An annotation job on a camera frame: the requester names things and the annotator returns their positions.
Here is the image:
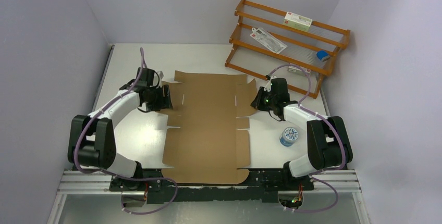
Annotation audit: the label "blue white eraser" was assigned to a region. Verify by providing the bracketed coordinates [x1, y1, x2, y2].
[316, 50, 331, 62]

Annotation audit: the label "aluminium frame rails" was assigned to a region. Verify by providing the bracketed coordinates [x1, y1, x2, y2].
[49, 170, 371, 223]

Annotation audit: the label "green white small box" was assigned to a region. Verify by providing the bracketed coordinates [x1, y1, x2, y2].
[283, 11, 313, 32]

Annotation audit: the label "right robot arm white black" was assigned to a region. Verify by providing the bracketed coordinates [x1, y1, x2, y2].
[251, 76, 353, 190]

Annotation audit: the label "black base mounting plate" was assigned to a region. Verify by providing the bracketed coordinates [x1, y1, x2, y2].
[109, 168, 314, 204]

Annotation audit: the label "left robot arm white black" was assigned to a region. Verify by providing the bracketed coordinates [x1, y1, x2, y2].
[67, 68, 173, 191]

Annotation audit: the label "clear plastic packaged item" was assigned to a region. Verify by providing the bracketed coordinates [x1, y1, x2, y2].
[250, 27, 287, 54]

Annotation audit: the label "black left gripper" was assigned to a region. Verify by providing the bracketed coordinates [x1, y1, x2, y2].
[145, 84, 173, 111]

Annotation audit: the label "small white box lower shelf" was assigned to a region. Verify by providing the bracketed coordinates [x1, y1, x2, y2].
[287, 66, 311, 76]

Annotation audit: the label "brown cardboard box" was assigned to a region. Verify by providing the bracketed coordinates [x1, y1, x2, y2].
[162, 71, 257, 185]

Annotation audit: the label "orange wooden shelf rack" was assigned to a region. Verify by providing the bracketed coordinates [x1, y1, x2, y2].
[225, 0, 351, 98]

